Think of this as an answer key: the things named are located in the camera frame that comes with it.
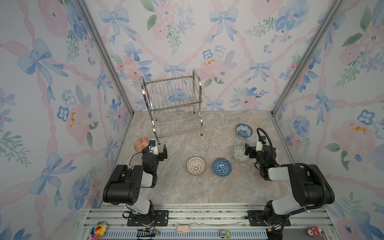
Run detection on dark blue patterned bowl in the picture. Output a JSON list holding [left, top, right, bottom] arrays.
[[212, 158, 232, 177]]

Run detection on white maroon patterned bowl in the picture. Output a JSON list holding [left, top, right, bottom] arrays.
[[186, 157, 206, 176]]

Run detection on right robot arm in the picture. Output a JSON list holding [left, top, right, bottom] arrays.
[[245, 144, 335, 232]]

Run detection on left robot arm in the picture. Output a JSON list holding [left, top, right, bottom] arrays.
[[103, 141, 169, 227]]

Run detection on orange patterned bowl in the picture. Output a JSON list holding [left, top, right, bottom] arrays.
[[134, 138, 151, 153]]

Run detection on blue white floral bowl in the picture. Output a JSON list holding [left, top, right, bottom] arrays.
[[235, 124, 253, 138]]

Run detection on pink eraser block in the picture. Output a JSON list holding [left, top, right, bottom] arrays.
[[176, 225, 190, 233]]

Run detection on small green device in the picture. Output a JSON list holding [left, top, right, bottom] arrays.
[[219, 230, 231, 239]]

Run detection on colourful flower toy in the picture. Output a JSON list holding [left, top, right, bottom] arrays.
[[91, 221, 108, 240]]

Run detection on pink plush toy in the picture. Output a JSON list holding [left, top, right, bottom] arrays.
[[307, 226, 325, 238]]

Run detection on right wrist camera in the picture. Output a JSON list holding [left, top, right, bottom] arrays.
[[256, 136, 267, 151]]

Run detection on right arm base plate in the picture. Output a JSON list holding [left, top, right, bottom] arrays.
[[245, 210, 284, 227]]

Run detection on chrome wire dish rack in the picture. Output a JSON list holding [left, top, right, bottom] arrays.
[[140, 70, 204, 144]]

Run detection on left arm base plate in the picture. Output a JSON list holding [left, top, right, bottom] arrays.
[[123, 210, 169, 227]]

